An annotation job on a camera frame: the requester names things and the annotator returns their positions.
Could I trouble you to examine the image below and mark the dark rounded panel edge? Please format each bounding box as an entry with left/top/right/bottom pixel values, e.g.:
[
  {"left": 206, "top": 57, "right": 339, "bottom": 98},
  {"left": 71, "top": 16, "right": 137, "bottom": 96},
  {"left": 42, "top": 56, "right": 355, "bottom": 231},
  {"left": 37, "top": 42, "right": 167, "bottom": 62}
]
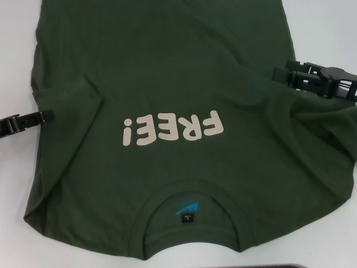
[{"left": 220, "top": 262, "right": 307, "bottom": 268}]

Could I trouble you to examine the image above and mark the dark green FREE t-shirt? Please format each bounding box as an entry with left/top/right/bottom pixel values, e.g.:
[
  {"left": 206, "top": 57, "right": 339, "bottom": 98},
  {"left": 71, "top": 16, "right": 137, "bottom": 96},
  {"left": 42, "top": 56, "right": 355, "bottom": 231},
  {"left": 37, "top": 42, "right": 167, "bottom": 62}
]
[{"left": 23, "top": 0, "right": 357, "bottom": 259}]

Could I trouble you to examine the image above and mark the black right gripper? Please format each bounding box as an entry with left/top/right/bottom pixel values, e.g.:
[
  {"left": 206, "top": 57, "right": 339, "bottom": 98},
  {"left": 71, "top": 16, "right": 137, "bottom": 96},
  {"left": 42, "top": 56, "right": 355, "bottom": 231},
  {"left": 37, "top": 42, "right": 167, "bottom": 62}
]
[{"left": 273, "top": 60, "right": 357, "bottom": 103}]

